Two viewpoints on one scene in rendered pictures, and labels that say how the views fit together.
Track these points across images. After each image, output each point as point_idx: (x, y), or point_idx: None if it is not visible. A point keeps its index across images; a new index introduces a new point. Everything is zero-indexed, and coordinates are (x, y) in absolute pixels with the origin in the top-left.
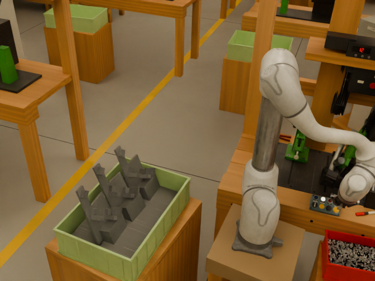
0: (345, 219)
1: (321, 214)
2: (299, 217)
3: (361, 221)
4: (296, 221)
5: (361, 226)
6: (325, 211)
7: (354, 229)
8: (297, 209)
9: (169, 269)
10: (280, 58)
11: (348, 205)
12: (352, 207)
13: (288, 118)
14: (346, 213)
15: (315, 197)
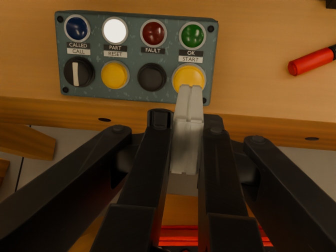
0: (240, 115)
1: (127, 108)
2: (54, 114)
3: (316, 104)
4: (55, 119)
5: (314, 126)
6: (139, 96)
7: (277, 131)
8: (15, 100)
9: None
10: None
11: (251, 201)
12: (273, 25)
13: None
14: (243, 74)
15: (72, 27)
